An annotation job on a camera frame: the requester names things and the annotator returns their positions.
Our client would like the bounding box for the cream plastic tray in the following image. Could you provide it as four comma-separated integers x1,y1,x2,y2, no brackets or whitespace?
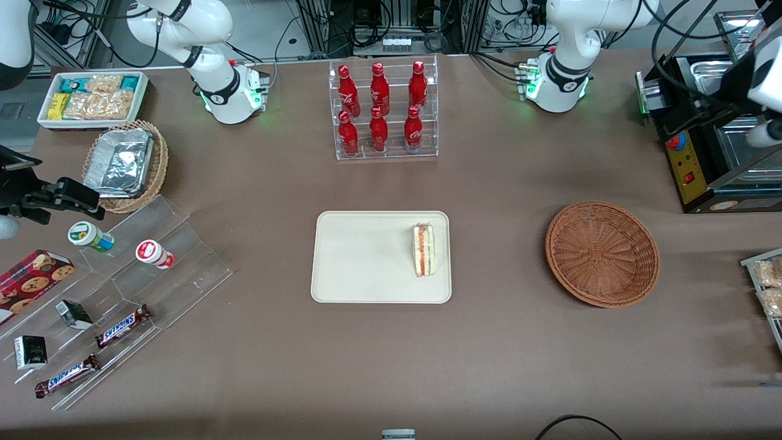
310,211,452,304

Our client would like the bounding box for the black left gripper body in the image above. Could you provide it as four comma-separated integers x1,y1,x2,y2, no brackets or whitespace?
720,54,764,111

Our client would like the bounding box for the white bottle green label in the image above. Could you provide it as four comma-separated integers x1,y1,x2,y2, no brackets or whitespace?
68,221,115,253

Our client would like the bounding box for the black and white box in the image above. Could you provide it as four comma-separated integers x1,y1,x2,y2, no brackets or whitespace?
14,335,48,371

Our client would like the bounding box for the clear acrylic bottle rack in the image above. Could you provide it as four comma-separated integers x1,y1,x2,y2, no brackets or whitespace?
329,55,439,161

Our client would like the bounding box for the black looped cable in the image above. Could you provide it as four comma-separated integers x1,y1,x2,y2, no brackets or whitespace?
536,415,624,440

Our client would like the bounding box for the aluminium foil container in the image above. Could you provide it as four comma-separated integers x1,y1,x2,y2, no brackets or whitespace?
84,128,155,198

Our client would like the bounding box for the black food warmer appliance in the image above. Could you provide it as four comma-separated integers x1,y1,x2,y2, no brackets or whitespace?
635,52,782,213

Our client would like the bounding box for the clear bag of crackers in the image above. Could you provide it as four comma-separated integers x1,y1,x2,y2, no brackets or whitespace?
758,287,782,318
753,260,782,288

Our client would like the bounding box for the small black box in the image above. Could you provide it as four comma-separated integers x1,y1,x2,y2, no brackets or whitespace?
56,299,93,331

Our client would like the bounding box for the triangle sandwich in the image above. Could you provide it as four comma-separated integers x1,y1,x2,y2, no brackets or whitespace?
413,223,436,277

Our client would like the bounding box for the steel food pan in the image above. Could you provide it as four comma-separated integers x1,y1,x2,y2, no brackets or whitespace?
714,9,767,43
689,56,734,95
715,116,782,184

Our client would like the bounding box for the oval tan wicker basket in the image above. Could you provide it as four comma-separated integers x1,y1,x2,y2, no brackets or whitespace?
82,120,169,214

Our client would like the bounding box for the clear bag of cookies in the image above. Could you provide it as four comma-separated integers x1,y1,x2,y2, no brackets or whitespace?
86,75,124,94
64,92,136,120

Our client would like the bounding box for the white rectangular snack bin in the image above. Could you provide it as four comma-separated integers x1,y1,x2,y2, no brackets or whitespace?
38,71,149,131

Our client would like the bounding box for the brown Snickers bar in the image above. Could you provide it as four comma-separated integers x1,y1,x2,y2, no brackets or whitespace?
95,304,153,350
35,354,101,399

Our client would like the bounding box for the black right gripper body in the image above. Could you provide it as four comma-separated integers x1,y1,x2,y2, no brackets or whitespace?
0,145,59,224

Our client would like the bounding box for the snack tray at right edge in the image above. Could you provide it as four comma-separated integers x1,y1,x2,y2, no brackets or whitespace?
740,247,782,355

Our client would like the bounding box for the red plaid cookie box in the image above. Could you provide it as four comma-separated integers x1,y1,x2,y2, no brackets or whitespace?
0,249,76,326

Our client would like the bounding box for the round brown wicker basket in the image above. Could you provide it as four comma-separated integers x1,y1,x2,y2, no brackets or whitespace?
545,202,660,308

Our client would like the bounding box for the clear acrylic stepped display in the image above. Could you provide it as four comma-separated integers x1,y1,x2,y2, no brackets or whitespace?
0,196,234,411

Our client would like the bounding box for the white bottle red label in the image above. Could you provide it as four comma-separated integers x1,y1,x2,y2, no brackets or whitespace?
136,240,176,270

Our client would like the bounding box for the red cola bottle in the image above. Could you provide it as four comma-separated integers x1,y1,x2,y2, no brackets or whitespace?
404,105,423,153
338,110,360,157
409,60,428,111
338,64,362,118
369,106,389,153
370,62,390,116

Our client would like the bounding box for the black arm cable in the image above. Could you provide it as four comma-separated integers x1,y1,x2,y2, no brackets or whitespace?
650,0,743,105

